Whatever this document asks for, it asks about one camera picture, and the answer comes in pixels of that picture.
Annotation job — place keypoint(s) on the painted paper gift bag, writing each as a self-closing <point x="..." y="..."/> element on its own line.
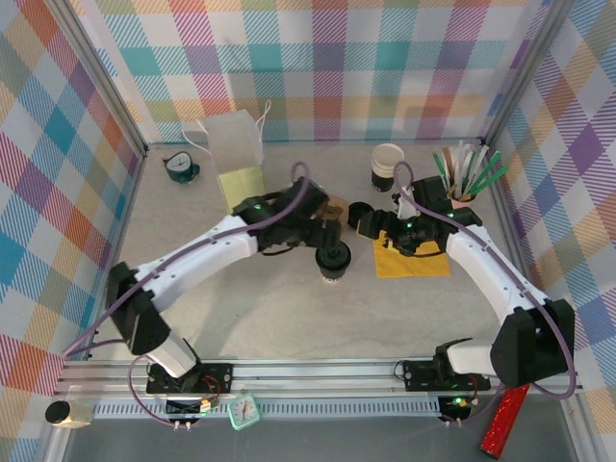
<point x="231" y="139"/>

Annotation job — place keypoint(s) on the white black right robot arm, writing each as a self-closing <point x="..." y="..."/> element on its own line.
<point x="486" y="269"/>

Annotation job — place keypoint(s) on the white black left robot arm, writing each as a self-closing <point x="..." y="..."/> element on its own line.
<point x="192" y="255"/>

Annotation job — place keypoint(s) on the yellow paper napkin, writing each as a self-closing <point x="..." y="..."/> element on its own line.
<point x="414" y="267"/>

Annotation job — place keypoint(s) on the pink cup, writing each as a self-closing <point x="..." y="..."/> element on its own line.
<point x="462" y="204"/>

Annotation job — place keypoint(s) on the green stir stick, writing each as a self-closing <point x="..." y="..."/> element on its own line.
<point x="480" y="163"/>
<point x="498" y="175"/>
<point x="440" y="168"/>
<point x="491" y="166"/>

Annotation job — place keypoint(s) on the brown stir stick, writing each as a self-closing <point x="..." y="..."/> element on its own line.
<point x="448" y="166"/>

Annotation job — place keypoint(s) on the black paper cup stack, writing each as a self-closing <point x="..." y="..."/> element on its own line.
<point x="386" y="158"/>

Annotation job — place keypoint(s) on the white stir stick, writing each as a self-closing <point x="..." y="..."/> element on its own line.
<point x="486" y="146"/>
<point x="460" y="159"/>
<point x="469" y="166"/>

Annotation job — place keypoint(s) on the dark teal alarm clock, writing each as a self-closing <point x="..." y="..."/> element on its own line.
<point x="180" y="166"/>

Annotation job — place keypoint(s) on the small circuit board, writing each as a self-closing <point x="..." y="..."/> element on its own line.
<point x="185" y="408"/>
<point x="454" y="405"/>

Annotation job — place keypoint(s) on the mint square clock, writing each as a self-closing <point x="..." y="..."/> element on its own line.
<point x="244" y="411"/>

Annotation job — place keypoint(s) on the red glitter microphone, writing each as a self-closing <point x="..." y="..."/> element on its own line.
<point x="500" y="423"/>

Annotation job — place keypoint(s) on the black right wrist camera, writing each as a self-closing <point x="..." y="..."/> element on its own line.
<point x="433" y="195"/>

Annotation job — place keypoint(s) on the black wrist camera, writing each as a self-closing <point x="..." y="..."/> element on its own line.
<point x="433" y="195"/>
<point x="310" y="195"/>

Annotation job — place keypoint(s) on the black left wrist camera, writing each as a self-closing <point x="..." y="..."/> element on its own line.
<point x="310" y="195"/>

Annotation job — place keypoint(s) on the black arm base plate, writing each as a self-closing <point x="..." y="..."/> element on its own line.
<point x="418" y="375"/>
<point x="216" y="377"/>

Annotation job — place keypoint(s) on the aluminium frame rail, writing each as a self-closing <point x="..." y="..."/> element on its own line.
<point x="313" y="375"/>

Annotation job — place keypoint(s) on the aluminium frame post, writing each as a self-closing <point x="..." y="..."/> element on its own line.
<point x="520" y="72"/>
<point x="107" y="82"/>

